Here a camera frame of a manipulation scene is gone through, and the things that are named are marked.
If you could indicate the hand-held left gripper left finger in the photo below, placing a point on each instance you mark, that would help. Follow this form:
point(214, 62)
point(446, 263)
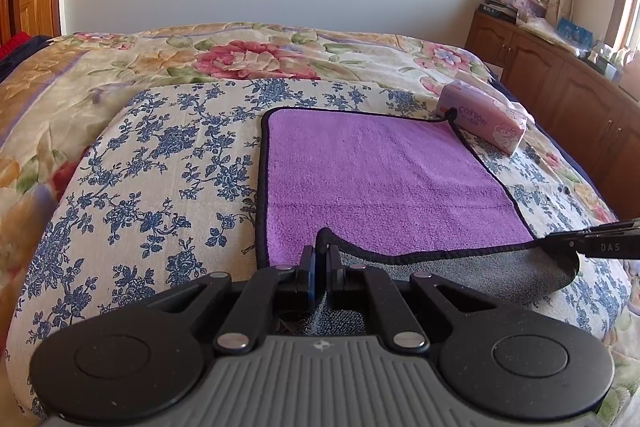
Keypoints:
point(310, 278)

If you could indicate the colourful floral bedspread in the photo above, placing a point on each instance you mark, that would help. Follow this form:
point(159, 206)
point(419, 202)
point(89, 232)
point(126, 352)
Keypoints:
point(150, 52)

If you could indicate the wooden cabinet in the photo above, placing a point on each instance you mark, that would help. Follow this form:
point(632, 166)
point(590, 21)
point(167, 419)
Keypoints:
point(545, 67)

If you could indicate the pink box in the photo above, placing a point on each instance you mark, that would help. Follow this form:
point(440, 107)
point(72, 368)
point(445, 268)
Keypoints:
point(522, 3)

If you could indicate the purple towel with grey underside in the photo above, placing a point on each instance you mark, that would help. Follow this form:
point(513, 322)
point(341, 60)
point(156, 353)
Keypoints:
point(375, 167)

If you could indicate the dark blue cloth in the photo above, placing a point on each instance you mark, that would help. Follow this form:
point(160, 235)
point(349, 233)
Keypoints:
point(20, 59)

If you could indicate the stack of books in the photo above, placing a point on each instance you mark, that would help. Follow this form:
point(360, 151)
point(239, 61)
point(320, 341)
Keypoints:
point(496, 11)

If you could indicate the red cloth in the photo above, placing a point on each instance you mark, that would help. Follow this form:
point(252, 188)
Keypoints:
point(14, 44)

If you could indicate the blue box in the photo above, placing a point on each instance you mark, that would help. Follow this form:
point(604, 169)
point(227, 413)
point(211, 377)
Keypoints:
point(574, 31)

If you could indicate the group of small bottles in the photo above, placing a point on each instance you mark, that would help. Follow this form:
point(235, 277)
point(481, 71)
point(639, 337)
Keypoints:
point(607, 57)

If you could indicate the pink tissue pack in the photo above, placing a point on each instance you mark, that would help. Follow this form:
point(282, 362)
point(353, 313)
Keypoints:
point(482, 119)

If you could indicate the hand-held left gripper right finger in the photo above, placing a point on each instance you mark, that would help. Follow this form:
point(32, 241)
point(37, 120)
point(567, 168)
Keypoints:
point(331, 277)

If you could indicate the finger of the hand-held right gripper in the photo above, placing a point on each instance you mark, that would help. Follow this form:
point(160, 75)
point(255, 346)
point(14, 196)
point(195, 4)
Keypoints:
point(590, 247)

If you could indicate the blue floral quilt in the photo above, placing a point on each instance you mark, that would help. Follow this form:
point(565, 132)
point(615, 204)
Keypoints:
point(150, 187)

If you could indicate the cream folded cloth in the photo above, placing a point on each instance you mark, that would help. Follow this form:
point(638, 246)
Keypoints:
point(542, 29)

